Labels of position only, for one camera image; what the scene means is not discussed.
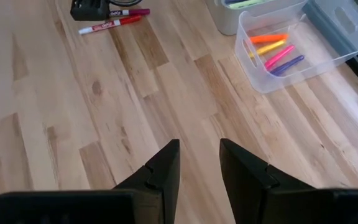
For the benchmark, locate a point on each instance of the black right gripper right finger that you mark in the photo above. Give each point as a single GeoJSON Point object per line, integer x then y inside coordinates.
{"type": "Point", "coordinates": [253, 193]}

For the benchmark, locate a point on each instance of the thin orange highlighter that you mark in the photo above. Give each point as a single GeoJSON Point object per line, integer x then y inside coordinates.
{"type": "Point", "coordinates": [269, 38]}

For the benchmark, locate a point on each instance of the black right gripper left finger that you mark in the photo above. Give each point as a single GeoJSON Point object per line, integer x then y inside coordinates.
{"type": "Point", "coordinates": [157, 186]}

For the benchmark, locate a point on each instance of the light green Sharpie highlighter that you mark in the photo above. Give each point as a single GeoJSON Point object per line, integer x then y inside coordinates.
{"type": "Point", "coordinates": [250, 3]}

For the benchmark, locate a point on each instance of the magenta Expo marker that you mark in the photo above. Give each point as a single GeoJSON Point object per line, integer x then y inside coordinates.
{"type": "Point", "coordinates": [132, 12]}

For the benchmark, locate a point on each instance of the purple Sharpie highlighter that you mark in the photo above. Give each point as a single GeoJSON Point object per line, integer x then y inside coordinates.
{"type": "Point", "coordinates": [233, 1]}

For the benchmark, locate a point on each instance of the thin pink highlighter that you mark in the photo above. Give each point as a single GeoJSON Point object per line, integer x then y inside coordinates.
{"type": "Point", "coordinates": [278, 57]}

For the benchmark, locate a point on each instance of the thin yellow highlighter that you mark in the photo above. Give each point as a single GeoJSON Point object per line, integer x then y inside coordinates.
{"type": "Point", "coordinates": [269, 48]}

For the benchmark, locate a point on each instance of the beige plastic bin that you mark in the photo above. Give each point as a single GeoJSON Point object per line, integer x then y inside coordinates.
{"type": "Point", "coordinates": [225, 21]}

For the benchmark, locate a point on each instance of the clear plastic bin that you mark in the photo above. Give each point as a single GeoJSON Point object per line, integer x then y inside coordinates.
{"type": "Point", "coordinates": [322, 59]}

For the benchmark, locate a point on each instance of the thin purple highlighter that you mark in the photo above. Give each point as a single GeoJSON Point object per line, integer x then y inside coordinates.
{"type": "Point", "coordinates": [287, 65]}

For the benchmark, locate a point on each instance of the red Expo marker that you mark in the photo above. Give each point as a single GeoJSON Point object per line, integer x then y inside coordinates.
{"type": "Point", "coordinates": [110, 25]}

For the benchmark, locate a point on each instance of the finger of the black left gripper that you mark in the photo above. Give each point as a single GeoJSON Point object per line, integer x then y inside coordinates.
{"type": "Point", "coordinates": [89, 12]}

